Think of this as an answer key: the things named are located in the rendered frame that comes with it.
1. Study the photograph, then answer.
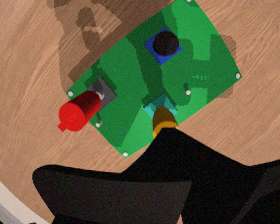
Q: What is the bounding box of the green circuit board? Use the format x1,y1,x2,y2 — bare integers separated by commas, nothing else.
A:
57,0,242,158

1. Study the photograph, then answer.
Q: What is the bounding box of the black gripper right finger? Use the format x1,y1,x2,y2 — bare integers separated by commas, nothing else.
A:
169,127,280,224

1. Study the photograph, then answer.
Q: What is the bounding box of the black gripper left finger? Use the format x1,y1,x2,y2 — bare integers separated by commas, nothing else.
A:
32,127,192,224

